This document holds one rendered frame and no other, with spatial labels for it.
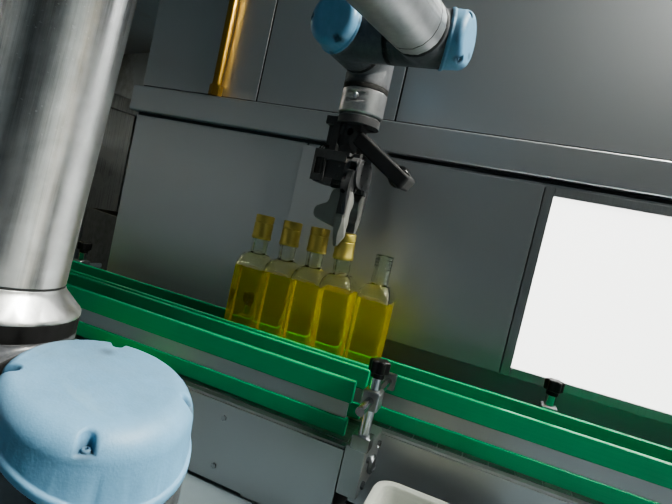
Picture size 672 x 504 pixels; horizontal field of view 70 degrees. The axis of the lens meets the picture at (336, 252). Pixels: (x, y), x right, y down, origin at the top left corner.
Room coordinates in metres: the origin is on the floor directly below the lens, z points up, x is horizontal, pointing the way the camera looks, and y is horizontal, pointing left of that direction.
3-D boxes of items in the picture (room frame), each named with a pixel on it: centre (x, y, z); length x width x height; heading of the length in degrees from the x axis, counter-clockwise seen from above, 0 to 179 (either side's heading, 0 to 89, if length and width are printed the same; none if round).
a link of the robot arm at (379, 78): (0.80, 0.01, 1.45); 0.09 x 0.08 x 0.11; 154
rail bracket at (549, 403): (0.77, -0.39, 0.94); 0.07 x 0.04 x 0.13; 161
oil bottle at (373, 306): (0.80, -0.08, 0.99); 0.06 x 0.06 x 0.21; 70
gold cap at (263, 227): (0.87, 0.14, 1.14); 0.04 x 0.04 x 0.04
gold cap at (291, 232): (0.85, 0.09, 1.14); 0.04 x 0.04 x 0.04
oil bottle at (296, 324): (0.83, 0.03, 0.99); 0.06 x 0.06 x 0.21; 70
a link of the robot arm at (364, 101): (0.80, 0.01, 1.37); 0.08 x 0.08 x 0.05
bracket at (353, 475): (0.67, -0.10, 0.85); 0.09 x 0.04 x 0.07; 161
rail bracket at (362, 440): (0.66, -0.10, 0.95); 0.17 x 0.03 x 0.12; 161
